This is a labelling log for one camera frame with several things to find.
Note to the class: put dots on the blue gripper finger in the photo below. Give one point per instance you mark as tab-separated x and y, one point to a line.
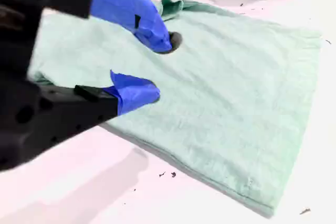
126	6
131	95

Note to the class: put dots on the pale green t-shirt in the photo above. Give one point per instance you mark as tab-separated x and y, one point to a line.
223	90

